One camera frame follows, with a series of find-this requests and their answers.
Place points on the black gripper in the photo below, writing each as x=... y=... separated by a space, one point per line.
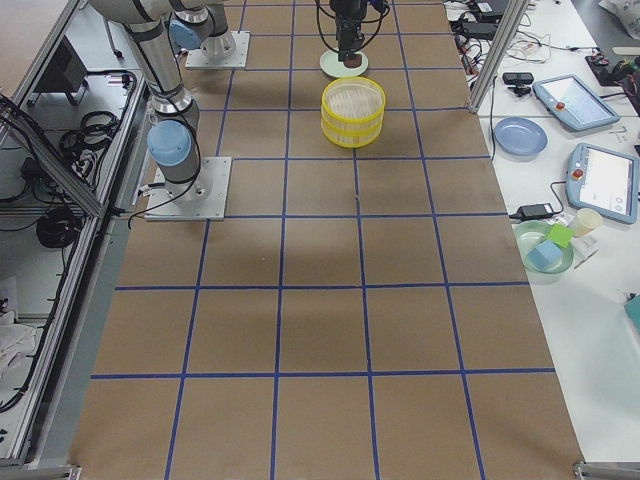
x=348 y=15

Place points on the brown bun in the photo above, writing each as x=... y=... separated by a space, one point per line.
x=353 y=62

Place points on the yellow steamer layer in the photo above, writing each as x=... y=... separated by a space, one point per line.
x=351 y=135
x=353 y=100

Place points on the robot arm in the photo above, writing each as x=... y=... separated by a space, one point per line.
x=172 y=140
x=206 y=31

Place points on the light green plate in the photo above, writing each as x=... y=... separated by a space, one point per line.
x=332 y=67

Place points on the black webcam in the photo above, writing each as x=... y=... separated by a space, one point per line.
x=519 y=83

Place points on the blue plate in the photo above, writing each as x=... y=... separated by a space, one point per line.
x=520 y=136

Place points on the upper teach pendant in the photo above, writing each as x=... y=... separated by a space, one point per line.
x=573 y=103

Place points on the teach pendant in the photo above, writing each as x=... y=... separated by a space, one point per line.
x=573 y=103
x=605 y=181

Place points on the black power adapter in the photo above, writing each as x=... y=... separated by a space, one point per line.
x=534 y=212

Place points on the green bowl with blocks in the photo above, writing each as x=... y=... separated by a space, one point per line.
x=529 y=234

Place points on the lower teach pendant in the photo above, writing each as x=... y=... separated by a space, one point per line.
x=605 y=181

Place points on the green foam block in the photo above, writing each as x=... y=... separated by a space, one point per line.
x=560 y=235

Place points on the blue foam block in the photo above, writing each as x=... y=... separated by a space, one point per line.
x=544 y=257

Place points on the paper cup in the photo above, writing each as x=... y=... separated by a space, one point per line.
x=585 y=221

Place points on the white crumpled cloth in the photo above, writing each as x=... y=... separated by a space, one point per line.
x=17 y=339

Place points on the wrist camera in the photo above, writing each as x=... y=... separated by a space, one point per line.
x=381 y=6

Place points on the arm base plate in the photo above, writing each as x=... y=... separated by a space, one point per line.
x=224 y=52
x=204 y=200

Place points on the aluminium frame post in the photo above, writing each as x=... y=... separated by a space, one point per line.
x=506 y=31

